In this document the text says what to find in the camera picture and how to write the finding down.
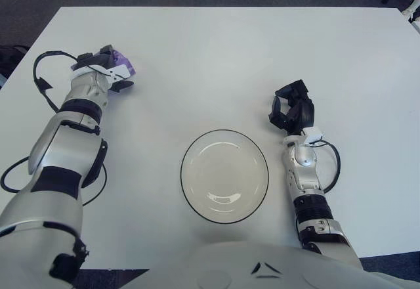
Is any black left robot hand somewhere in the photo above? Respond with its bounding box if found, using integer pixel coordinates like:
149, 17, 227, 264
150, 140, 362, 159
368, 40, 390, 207
71, 44, 136, 93

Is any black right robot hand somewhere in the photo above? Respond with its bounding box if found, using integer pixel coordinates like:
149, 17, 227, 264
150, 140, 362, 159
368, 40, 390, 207
268, 79, 325, 148

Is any purple tissue paper pack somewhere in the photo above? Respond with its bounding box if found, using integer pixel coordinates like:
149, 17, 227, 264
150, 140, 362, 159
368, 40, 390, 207
110, 49, 137, 75

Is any white plate with black rim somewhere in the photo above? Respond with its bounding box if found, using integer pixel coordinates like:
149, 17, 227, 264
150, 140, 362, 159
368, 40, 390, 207
180, 129, 270, 225

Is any black bag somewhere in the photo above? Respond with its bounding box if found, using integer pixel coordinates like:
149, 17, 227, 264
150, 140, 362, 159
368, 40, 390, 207
0, 45, 31, 75

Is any person leg with white sock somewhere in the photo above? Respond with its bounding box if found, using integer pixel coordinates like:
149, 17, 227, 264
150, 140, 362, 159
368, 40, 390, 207
402, 0, 420, 24

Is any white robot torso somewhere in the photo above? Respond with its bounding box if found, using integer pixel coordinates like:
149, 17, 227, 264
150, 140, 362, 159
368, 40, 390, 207
121, 240, 420, 289

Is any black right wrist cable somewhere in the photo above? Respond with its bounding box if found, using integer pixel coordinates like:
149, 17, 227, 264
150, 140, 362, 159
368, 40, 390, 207
310, 140, 341, 194

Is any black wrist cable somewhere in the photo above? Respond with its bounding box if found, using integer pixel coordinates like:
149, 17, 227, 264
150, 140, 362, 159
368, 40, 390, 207
310, 140, 341, 194
0, 50, 109, 207

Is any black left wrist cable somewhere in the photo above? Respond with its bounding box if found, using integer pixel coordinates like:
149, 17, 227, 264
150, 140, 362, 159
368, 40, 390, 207
0, 50, 109, 207

